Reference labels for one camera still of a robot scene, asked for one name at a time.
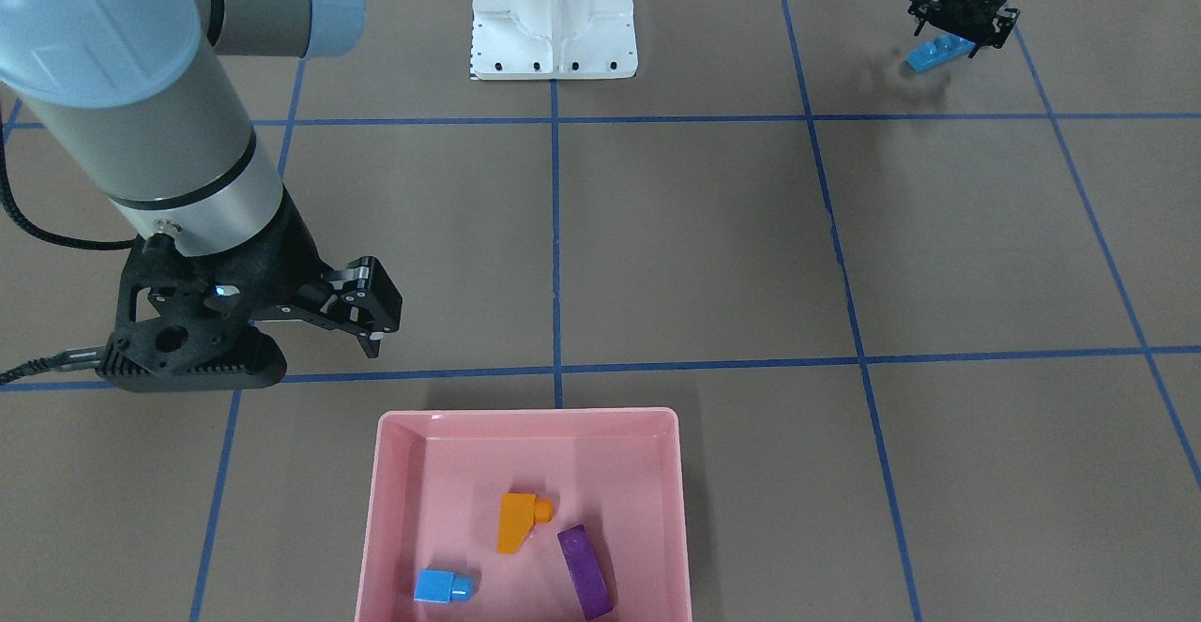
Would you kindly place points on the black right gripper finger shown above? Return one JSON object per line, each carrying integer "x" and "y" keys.
{"x": 371, "y": 342}

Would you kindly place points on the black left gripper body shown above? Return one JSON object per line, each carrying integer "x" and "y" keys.
{"x": 976, "y": 5}

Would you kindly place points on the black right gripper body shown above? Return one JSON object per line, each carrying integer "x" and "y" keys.
{"x": 284, "y": 251}

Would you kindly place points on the long blue toy block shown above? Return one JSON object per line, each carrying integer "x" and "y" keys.
{"x": 938, "y": 52}

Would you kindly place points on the small blue toy block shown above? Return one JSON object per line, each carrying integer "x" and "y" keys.
{"x": 437, "y": 586}

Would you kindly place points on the purple toy block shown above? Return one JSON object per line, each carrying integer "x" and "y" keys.
{"x": 586, "y": 573}

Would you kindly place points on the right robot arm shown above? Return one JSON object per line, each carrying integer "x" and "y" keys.
{"x": 136, "y": 93}

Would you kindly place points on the pink plastic box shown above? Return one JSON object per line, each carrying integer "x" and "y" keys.
{"x": 436, "y": 482}

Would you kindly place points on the orange toy block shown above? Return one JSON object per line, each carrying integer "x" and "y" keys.
{"x": 518, "y": 514}

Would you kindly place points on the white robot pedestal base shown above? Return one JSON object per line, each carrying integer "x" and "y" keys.
{"x": 542, "y": 40}

